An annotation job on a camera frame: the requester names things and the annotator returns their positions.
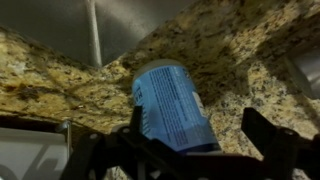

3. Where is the blue soap pump bottle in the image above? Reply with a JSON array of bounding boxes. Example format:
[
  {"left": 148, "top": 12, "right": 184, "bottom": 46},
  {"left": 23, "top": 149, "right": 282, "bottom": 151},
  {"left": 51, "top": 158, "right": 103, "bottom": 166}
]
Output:
[{"left": 132, "top": 59, "right": 221, "bottom": 154}]

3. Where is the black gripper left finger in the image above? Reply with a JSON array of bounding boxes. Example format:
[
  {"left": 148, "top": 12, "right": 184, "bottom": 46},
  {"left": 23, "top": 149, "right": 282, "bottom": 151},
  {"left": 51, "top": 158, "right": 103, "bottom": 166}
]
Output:
[{"left": 59, "top": 105, "right": 188, "bottom": 180}]

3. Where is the stainless steel sink basin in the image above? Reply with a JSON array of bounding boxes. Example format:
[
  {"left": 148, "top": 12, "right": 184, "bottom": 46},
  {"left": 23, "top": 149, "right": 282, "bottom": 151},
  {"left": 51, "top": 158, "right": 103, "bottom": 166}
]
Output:
[{"left": 0, "top": 0, "right": 197, "bottom": 67}]

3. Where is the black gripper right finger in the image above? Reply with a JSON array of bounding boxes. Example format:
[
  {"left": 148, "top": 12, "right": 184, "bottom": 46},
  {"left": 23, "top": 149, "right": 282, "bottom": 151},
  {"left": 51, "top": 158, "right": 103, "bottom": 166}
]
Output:
[{"left": 241, "top": 108, "right": 320, "bottom": 180}]

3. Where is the white dish drying rack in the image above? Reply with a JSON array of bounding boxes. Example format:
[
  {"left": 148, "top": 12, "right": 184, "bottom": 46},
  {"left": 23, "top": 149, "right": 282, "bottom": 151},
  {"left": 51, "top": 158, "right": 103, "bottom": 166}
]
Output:
[{"left": 0, "top": 121, "right": 72, "bottom": 180}]

